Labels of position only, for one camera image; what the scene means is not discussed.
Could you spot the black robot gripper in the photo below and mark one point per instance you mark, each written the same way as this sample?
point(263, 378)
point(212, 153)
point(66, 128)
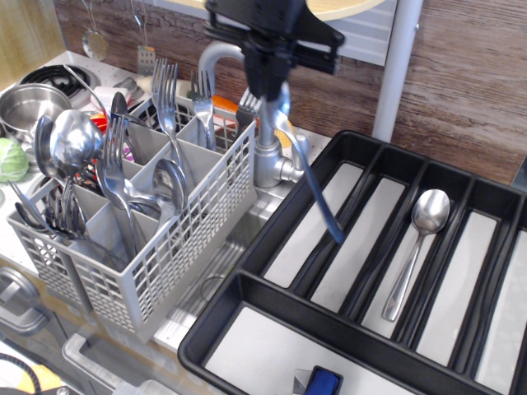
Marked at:
point(274, 36)

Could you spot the big steel spoon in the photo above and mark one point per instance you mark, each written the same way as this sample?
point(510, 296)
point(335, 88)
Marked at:
point(278, 115)

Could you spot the steel spoon centre compartment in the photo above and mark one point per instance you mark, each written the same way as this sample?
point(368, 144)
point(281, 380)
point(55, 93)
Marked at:
point(170, 190)

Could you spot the large steel ladle spoon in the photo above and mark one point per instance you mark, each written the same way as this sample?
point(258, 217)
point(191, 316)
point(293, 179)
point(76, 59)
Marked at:
point(75, 141)

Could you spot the grey plastic cutlery basket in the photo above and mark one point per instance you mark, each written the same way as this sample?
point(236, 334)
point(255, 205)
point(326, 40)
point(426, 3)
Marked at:
point(135, 268)

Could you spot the steel spoon in tray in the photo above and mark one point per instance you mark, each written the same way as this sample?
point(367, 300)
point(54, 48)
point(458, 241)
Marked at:
point(429, 216)

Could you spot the black cutlery tray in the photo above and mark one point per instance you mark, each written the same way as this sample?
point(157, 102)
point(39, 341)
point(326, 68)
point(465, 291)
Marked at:
point(297, 299)

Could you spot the steel fork near faucet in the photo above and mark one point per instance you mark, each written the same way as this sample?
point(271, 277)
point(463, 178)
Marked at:
point(247, 110)

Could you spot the orange toy carrot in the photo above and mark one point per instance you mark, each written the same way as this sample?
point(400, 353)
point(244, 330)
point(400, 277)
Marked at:
point(223, 103)

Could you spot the steel fork back compartment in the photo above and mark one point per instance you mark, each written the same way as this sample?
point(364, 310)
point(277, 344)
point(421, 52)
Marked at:
point(201, 95)

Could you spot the steel fork compartment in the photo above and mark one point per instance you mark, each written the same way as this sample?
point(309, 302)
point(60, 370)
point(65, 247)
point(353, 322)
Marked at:
point(110, 174)
point(201, 95)

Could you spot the yellow toy corn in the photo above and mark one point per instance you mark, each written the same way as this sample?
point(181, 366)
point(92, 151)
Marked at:
point(283, 138)

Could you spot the light wooden shelf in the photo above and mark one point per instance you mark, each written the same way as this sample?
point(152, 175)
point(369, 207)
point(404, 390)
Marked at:
point(328, 10)

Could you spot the silver sink faucet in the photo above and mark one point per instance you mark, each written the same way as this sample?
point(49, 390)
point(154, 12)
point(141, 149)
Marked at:
point(272, 163)

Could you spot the tall steel fork middle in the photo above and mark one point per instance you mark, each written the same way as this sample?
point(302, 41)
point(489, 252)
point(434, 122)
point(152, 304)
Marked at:
point(164, 80)

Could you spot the hanging small steel grater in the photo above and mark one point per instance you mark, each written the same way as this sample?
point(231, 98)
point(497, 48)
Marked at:
point(146, 53)

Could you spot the hanging steel strainer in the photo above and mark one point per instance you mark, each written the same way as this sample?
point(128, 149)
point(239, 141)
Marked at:
point(93, 41)

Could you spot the steel fork front compartment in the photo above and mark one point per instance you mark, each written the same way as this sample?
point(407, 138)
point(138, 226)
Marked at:
point(110, 174)

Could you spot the black stove burner coil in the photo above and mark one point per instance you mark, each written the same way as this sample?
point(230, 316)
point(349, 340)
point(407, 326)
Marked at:
point(56, 76)

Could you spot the steel cooking pot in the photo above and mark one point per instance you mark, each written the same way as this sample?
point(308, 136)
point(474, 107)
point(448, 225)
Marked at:
point(23, 105)

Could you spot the steel forks left compartment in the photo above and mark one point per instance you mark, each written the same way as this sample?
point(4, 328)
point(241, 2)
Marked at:
point(62, 215)

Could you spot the green toy cabbage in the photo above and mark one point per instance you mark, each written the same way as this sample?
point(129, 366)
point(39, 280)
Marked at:
point(14, 161)

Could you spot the blue black object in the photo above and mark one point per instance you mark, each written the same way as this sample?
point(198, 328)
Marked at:
point(317, 381)

